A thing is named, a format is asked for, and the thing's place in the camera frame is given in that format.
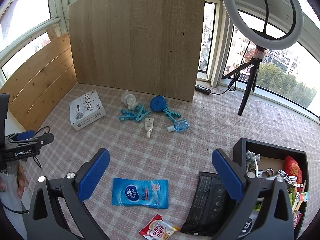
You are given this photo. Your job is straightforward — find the black foil packet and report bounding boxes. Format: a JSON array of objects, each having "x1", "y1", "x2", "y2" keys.
[{"x1": 180, "y1": 171, "x2": 240, "y2": 237}]

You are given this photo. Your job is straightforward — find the small clear blue bottle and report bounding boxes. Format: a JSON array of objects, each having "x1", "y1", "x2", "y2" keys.
[{"x1": 167, "y1": 119, "x2": 190, "y2": 133}]

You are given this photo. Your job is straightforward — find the person's left hand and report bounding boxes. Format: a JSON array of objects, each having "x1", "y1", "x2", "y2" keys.
[{"x1": 0, "y1": 162, "x2": 29, "y2": 192}]

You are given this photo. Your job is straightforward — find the small white tube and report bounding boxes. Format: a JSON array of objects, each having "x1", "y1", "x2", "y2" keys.
[{"x1": 144, "y1": 117, "x2": 153, "y2": 139}]

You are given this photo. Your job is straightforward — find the white window frame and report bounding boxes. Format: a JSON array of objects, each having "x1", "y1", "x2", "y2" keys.
[{"x1": 0, "y1": 0, "x2": 320, "y2": 125}]

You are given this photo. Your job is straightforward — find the black inline remote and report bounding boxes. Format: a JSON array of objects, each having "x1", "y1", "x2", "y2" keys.
[{"x1": 195, "y1": 85, "x2": 212, "y2": 95}]

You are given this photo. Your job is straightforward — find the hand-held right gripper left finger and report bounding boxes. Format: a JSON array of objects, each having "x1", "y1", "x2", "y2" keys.
[{"x1": 25, "y1": 148, "x2": 110, "y2": 240}]

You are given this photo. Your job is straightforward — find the pine slat panel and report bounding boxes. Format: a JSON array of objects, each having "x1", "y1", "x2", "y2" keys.
[{"x1": 0, "y1": 33, "x2": 77, "y2": 133}]

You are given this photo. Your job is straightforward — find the blue wet wipes packet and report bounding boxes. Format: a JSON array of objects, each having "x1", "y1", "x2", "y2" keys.
[{"x1": 111, "y1": 177, "x2": 169, "y2": 209}]

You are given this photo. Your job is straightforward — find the clear plastic bag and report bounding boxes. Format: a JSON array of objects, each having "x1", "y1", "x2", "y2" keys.
[{"x1": 121, "y1": 89, "x2": 138, "y2": 110}]

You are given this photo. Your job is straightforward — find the black tripod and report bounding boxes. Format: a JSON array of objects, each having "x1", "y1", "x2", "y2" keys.
[{"x1": 222, "y1": 47, "x2": 265, "y2": 116}]

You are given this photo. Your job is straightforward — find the large light wooden board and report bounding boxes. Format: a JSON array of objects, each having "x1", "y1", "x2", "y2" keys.
[{"x1": 68, "y1": 0, "x2": 205, "y2": 102}]

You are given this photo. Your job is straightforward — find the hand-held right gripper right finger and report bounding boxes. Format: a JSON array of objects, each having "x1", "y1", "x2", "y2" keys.
[{"x1": 211, "y1": 148, "x2": 294, "y2": 240}]

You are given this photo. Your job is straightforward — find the white tissue box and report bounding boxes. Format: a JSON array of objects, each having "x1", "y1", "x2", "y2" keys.
[{"x1": 69, "y1": 89, "x2": 107, "y2": 132}]

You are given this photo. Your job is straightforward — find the white ring light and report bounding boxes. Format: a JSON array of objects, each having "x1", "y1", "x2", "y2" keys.
[{"x1": 221, "y1": 0, "x2": 304, "y2": 50}]

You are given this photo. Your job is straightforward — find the pink checked cloth desktop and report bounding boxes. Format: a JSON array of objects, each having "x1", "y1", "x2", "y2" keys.
[{"x1": 24, "y1": 82, "x2": 320, "y2": 240}]

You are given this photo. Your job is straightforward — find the red packet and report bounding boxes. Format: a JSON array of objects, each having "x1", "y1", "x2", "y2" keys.
[{"x1": 284, "y1": 155, "x2": 303, "y2": 184}]

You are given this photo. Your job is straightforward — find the red white creamer sachet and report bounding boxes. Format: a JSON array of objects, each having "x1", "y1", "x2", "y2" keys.
[{"x1": 138, "y1": 214, "x2": 180, "y2": 240}]

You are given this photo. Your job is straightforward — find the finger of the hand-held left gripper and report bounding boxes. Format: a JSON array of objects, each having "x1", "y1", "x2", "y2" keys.
[
  {"x1": 6, "y1": 130, "x2": 35, "y2": 143},
  {"x1": 24, "y1": 133, "x2": 54, "y2": 147}
]

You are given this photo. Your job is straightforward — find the round blue tape measure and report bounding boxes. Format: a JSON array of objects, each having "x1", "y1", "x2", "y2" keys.
[{"x1": 150, "y1": 95, "x2": 165, "y2": 112}]

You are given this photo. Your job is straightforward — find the black ring light cable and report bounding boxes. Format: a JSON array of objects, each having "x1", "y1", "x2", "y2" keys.
[{"x1": 209, "y1": 40, "x2": 253, "y2": 96}]

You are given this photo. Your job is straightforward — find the white massager with grey balls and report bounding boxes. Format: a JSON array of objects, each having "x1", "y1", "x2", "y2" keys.
[{"x1": 246, "y1": 150, "x2": 261, "y2": 167}]

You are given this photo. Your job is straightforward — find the black storage box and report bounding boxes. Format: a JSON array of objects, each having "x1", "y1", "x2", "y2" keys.
[{"x1": 233, "y1": 137, "x2": 308, "y2": 238}]

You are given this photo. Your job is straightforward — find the white cable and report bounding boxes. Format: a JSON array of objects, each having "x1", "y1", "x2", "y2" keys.
[{"x1": 246, "y1": 169, "x2": 304, "y2": 188}]

